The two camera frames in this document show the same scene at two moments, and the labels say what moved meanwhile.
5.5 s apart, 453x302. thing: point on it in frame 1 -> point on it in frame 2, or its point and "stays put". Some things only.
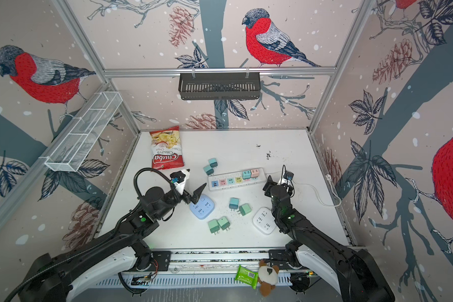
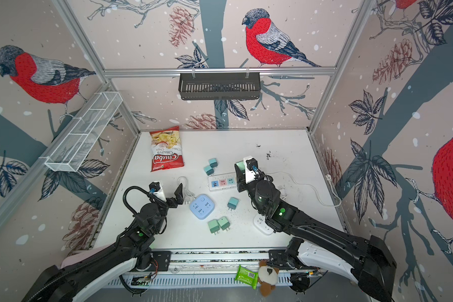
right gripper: (267, 187) -> (241, 181)
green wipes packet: (247, 276) stays put
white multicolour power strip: (250, 177) stays put
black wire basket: (219, 86) stays put
